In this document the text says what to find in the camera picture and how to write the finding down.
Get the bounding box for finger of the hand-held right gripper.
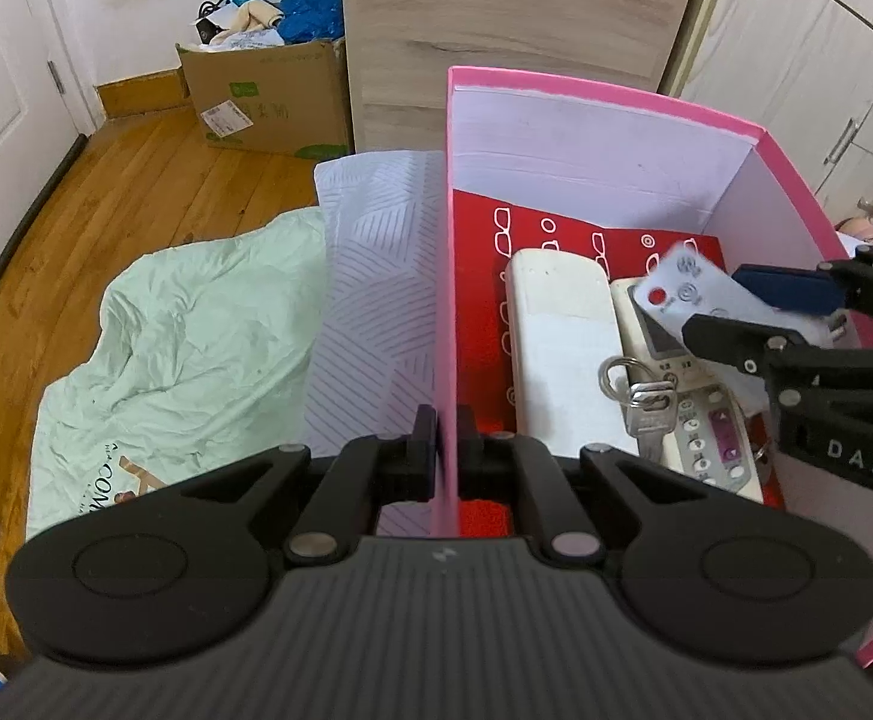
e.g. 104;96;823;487
732;244;873;316
680;313;873;398

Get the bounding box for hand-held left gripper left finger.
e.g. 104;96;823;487
181;403;441;565

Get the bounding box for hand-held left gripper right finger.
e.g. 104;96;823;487
455;405;711;567

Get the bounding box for pink cardboard box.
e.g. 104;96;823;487
430;66;873;668

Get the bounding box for small white remote control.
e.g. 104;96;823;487
635;240;775;338

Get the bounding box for cream remote with purple buttons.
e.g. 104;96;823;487
610;277;766;503

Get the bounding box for bunch of keys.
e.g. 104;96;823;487
597;355;681;462

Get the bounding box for long white remote control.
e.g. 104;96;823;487
503;247;641;458

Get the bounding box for red patterned flat packet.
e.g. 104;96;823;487
452;191;722;537

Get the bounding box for light wooden wardrobe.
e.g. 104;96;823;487
661;0;873;222

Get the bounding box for pale green sheet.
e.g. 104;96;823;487
25;206;332;541

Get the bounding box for wooden shelf cabinet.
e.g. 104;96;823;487
338;0;707;155

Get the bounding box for brown cardboard box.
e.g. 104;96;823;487
175;37;355;158

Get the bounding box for blue plastic bag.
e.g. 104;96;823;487
278;0;346;42

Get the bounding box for black door draft stopper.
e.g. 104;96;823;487
0;133;91;361

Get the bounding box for beige plush toy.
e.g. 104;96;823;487
207;0;283;50

